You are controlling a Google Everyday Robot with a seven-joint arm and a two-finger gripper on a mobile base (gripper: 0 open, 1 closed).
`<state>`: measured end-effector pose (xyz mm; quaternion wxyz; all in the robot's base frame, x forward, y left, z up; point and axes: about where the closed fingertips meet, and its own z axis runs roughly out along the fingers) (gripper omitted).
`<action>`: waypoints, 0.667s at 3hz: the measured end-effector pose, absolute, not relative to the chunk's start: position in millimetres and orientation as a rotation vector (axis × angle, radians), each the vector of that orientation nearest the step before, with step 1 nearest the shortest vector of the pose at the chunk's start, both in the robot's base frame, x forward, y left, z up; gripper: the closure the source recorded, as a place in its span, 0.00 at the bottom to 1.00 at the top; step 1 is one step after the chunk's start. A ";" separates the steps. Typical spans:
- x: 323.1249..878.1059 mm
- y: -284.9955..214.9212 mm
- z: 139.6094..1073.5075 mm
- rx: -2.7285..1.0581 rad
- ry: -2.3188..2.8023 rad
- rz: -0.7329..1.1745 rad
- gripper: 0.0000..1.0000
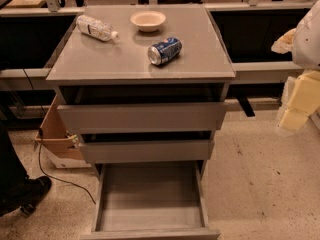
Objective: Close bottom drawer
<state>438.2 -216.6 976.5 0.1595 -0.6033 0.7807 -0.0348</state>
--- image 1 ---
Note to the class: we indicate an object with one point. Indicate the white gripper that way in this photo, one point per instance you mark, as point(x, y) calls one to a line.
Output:
point(307, 44)

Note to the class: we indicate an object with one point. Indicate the grey bottom drawer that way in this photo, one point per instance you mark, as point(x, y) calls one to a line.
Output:
point(151, 201)

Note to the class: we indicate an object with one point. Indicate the grey drawer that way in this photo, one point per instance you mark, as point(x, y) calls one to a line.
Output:
point(151, 201)
point(138, 118)
point(146, 151)

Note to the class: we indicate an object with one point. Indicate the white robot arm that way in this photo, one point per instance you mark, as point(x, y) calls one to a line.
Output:
point(303, 42)

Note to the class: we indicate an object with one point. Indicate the grey top drawer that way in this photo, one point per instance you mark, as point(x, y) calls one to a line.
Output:
point(138, 118)

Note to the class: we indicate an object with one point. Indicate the grey drawer cabinet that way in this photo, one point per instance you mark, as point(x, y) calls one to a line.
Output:
point(91, 72)

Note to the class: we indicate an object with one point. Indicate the grey middle drawer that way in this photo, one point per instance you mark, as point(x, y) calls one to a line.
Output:
point(146, 151)

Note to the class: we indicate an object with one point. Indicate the blue soda can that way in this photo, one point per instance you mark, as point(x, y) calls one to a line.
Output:
point(164, 51)

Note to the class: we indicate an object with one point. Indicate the white paper bowl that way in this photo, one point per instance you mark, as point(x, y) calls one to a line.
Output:
point(148, 21)

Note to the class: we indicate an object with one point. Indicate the clear plastic water bottle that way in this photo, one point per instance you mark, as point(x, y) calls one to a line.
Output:
point(95, 28)

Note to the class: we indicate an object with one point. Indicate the brown cardboard box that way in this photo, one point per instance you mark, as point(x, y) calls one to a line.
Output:
point(61, 146)

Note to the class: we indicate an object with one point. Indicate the black shoe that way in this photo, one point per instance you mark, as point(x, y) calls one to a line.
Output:
point(25, 196)

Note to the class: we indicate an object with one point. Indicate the dark trouser leg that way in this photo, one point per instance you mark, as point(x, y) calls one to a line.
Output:
point(12, 172)

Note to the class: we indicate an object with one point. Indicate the grey metal railing frame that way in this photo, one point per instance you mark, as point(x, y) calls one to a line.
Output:
point(265, 71)

